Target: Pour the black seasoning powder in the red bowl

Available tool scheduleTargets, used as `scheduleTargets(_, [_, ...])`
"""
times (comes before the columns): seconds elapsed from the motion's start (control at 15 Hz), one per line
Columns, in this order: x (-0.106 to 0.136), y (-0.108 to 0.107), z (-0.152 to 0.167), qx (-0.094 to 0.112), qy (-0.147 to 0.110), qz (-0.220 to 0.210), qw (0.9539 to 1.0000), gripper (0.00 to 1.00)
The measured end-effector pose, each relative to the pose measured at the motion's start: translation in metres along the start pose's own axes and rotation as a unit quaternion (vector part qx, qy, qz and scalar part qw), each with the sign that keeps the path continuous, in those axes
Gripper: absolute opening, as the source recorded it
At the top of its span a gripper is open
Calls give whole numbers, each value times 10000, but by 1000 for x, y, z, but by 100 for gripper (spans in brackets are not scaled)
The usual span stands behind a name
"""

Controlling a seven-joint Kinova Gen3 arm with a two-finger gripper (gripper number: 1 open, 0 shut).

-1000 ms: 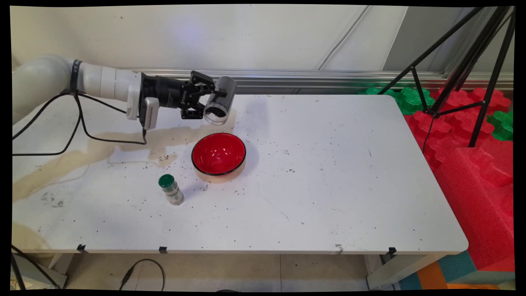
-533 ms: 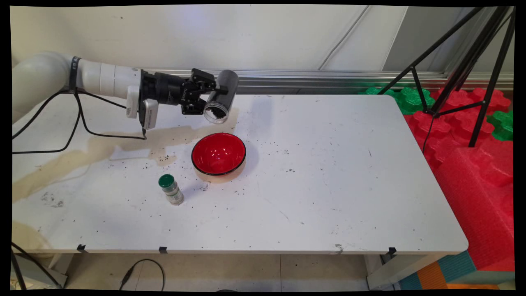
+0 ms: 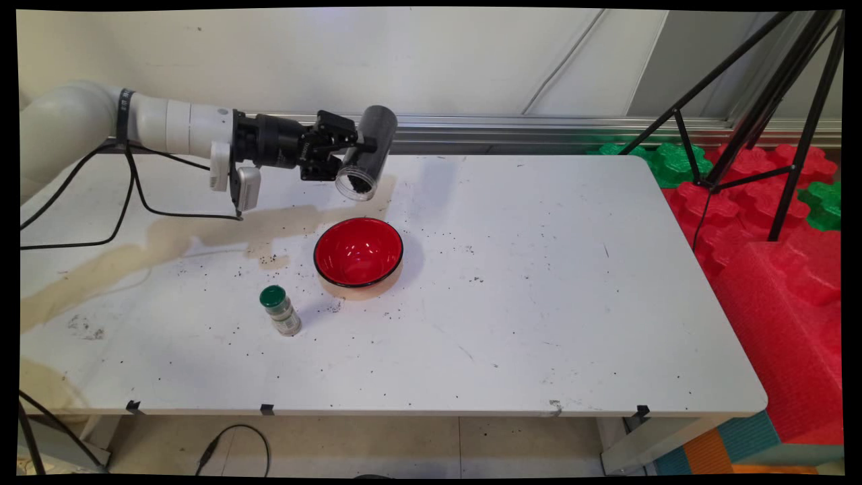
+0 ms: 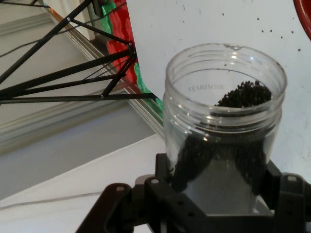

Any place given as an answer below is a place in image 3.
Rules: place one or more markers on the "aluminium wall rail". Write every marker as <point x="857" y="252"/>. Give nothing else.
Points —
<point x="539" y="124"/>

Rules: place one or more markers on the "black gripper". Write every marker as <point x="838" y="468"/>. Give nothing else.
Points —
<point x="273" y="141"/>

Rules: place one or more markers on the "blue and orange foam mat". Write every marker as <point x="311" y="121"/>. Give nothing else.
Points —
<point x="734" y="444"/>

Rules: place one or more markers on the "large red foam block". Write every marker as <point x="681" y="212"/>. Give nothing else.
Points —
<point x="781" y="337"/>

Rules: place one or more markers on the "clear jar with black granules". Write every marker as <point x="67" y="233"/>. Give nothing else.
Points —
<point x="374" y="145"/>

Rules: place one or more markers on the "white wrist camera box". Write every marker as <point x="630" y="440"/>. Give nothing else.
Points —
<point x="246" y="188"/>

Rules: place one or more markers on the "red bowl with black rim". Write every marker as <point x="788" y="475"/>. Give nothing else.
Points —
<point x="357" y="250"/>

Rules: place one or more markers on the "black tripod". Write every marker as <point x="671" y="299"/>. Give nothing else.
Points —
<point x="774" y="94"/>

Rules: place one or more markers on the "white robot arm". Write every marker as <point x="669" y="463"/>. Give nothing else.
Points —
<point x="67" y="121"/>

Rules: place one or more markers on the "green-lid spice bottle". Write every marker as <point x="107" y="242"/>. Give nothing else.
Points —
<point x="281" y="313"/>

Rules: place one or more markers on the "red foam puzzle mat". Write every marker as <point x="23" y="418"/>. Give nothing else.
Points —
<point x="734" y="202"/>

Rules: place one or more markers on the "green foam puzzle piece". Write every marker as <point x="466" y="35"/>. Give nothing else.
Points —
<point x="823" y="205"/>
<point x="667" y="165"/>

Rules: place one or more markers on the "grey table leg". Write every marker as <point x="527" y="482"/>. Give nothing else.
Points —
<point x="646" y="444"/>
<point x="40" y="444"/>

